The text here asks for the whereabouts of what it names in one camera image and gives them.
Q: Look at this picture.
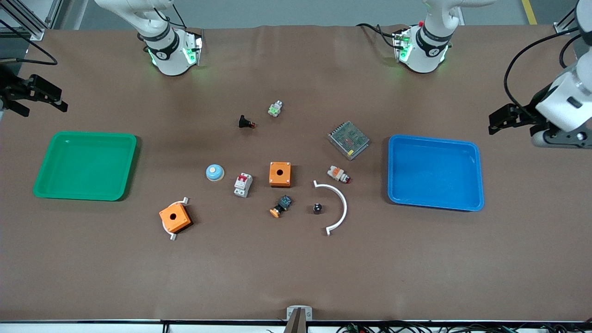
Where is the orange white red switch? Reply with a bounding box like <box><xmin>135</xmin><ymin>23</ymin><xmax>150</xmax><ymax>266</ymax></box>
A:
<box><xmin>327</xmin><ymin>166</ymin><xmax>352</xmax><ymax>184</ymax></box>

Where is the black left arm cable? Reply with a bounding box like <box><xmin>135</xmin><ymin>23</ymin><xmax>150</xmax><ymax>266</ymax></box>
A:
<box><xmin>504</xmin><ymin>25</ymin><xmax>581</xmax><ymax>118</ymax></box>

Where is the metal mesh power supply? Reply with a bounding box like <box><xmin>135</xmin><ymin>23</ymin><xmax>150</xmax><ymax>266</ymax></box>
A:
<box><xmin>327</xmin><ymin>121</ymin><xmax>370</xmax><ymax>160</ymax></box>

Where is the brown table mat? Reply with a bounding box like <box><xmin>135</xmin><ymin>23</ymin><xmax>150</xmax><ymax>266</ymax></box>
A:
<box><xmin>0</xmin><ymin>25</ymin><xmax>592</xmax><ymax>322</ymax></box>

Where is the aluminium frame profile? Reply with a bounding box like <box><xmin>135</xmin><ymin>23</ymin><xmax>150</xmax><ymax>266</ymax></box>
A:
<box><xmin>0</xmin><ymin>0</ymin><xmax>63</xmax><ymax>40</ymax></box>
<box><xmin>554</xmin><ymin>0</ymin><xmax>583</xmax><ymax>35</ymax></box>

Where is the white red circuit breaker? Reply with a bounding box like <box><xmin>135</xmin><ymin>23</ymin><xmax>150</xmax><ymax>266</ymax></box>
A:
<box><xmin>234</xmin><ymin>173</ymin><xmax>253</xmax><ymax>198</ymax></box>

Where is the large white curved bracket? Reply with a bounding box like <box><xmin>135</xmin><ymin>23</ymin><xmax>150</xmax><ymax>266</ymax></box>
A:
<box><xmin>313</xmin><ymin>180</ymin><xmax>348</xmax><ymax>236</ymax></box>

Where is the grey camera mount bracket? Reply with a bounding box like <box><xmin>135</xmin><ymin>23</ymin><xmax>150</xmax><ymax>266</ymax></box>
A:
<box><xmin>283</xmin><ymin>306</ymin><xmax>313</xmax><ymax>333</ymax></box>

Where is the orange button box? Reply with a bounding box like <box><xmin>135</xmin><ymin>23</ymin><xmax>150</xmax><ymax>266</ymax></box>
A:
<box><xmin>269</xmin><ymin>161</ymin><xmax>292</xmax><ymax>188</ymax></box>
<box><xmin>159</xmin><ymin>203</ymin><xmax>192</xmax><ymax>233</ymax></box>

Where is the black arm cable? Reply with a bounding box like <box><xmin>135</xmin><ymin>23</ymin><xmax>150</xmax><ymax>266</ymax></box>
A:
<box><xmin>0</xmin><ymin>18</ymin><xmax>58</xmax><ymax>66</ymax></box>
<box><xmin>504</xmin><ymin>25</ymin><xmax>581</xmax><ymax>118</ymax></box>

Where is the black button with orange cap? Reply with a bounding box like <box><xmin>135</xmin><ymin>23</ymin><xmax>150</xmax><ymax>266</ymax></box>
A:
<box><xmin>270</xmin><ymin>195</ymin><xmax>293</xmax><ymax>218</ymax></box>

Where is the green plastic tray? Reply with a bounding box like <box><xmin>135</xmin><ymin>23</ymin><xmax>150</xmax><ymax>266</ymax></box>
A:
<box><xmin>32</xmin><ymin>131</ymin><xmax>138</xmax><ymax>202</ymax></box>

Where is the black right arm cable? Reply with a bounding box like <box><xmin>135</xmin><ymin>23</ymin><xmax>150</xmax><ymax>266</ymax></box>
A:
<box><xmin>0</xmin><ymin>18</ymin><xmax>58</xmax><ymax>66</ymax></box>

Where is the orange box with bracket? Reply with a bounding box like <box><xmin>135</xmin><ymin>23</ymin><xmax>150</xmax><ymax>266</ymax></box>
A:
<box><xmin>162</xmin><ymin>197</ymin><xmax>189</xmax><ymax>241</ymax></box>

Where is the black base cable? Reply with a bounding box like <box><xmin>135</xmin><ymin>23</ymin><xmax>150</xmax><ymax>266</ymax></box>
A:
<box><xmin>356</xmin><ymin>23</ymin><xmax>399</xmax><ymax>48</ymax></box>

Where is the blue plastic tray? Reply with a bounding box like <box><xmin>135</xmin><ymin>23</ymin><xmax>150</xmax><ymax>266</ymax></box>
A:
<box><xmin>388</xmin><ymin>135</ymin><xmax>485</xmax><ymax>212</ymax></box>

